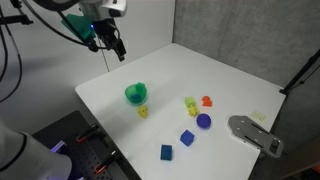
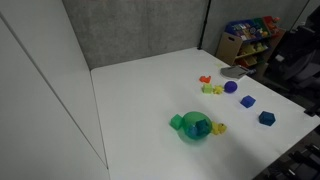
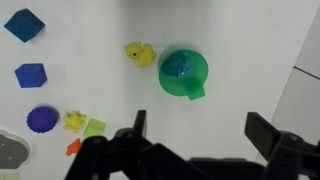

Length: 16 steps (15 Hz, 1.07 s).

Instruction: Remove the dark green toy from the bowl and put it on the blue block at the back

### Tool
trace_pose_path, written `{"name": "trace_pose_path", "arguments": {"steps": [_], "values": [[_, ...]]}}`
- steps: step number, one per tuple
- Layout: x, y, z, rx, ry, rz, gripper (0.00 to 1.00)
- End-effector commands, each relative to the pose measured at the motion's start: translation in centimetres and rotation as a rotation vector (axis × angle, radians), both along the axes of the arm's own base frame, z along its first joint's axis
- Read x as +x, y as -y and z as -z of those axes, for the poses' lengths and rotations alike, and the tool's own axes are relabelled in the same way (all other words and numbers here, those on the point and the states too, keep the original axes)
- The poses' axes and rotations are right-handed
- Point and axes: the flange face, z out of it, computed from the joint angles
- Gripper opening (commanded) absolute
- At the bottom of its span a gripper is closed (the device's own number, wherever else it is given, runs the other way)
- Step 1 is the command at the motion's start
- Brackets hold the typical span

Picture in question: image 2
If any black pole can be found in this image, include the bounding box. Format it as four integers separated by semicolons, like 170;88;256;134
197;0;212;51

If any translucent green bowl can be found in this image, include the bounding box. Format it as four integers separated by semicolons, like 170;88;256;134
178;110;214;145

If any blue cube block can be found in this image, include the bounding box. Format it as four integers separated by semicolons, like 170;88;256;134
240;95;257;109

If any purple ball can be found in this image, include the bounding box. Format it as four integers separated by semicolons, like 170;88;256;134
223;80;239;94

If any orange toy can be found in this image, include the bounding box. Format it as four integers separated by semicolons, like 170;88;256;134
198;75;212;84

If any blue storage bin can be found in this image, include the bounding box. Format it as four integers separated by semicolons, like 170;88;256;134
224;19;264;42

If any black bracket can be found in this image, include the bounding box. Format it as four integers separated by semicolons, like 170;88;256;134
303;103;320;118

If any blue spiky toy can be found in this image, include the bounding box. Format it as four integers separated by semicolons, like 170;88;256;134
185;123;201;140

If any red storage bin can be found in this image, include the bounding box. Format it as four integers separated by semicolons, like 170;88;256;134
262;15;282;35

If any green cube block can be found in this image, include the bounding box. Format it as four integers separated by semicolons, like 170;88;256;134
169;113;184;130

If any light green block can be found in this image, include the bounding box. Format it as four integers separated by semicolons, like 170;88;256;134
201;83;214;95

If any dark blue hexagonal block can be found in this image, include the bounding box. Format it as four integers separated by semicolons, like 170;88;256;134
258;110;277;127

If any wooden toy shelf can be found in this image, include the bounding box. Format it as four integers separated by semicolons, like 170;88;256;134
215;15;287;69

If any yellow star toy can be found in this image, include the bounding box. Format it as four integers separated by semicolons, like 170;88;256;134
213;85;225;96

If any black equipment frame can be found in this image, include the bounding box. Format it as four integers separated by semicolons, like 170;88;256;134
258;131;320;180

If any dark green toy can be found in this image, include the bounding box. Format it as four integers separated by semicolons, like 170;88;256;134
194;119;211;136

